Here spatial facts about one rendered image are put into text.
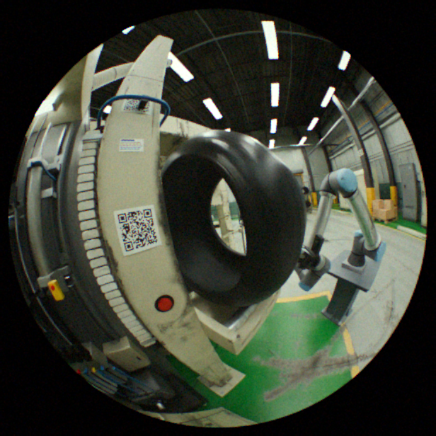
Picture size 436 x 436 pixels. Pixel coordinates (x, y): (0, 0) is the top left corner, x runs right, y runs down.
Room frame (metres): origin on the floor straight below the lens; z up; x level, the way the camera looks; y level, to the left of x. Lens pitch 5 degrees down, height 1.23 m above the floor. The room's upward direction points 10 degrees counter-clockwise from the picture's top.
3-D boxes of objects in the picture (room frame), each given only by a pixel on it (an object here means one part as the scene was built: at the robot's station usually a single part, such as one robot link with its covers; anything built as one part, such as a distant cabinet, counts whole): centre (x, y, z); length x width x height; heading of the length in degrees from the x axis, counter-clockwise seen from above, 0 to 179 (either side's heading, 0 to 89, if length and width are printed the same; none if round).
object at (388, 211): (1.21, -6.08, 0.37); 1.23 x 0.84 x 0.74; 68
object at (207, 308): (0.42, 0.02, 0.80); 0.37 x 0.36 x 0.02; 46
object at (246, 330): (0.32, -0.08, 0.83); 0.36 x 0.09 x 0.06; 136
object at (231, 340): (0.29, 0.14, 0.90); 0.40 x 0.03 x 0.10; 46
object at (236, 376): (0.22, 0.18, 0.02); 0.27 x 0.27 x 0.04; 46
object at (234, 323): (0.33, -0.08, 0.90); 0.35 x 0.05 x 0.05; 136
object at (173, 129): (0.72, 0.15, 1.71); 0.61 x 0.25 x 0.15; 136
